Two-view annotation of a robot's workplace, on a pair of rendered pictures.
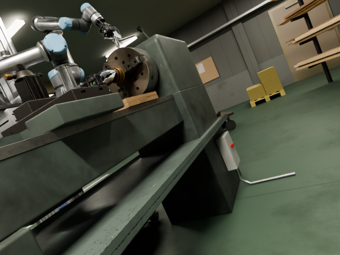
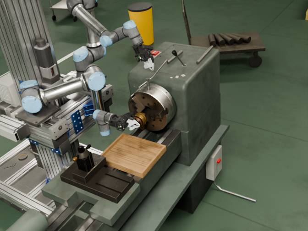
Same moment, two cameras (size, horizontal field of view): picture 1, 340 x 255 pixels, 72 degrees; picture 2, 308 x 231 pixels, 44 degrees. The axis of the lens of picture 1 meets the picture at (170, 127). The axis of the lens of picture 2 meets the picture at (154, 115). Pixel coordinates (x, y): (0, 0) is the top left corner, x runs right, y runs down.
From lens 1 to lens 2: 1.88 m
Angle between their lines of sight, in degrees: 31
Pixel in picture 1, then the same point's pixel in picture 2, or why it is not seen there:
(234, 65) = not seen: outside the picture
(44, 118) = (101, 218)
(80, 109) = (118, 213)
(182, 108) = (184, 143)
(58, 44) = (99, 84)
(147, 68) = (167, 120)
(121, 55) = (148, 99)
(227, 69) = not seen: outside the picture
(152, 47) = (178, 92)
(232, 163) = (211, 175)
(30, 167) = not seen: outside the picture
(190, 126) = (186, 156)
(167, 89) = (178, 125)
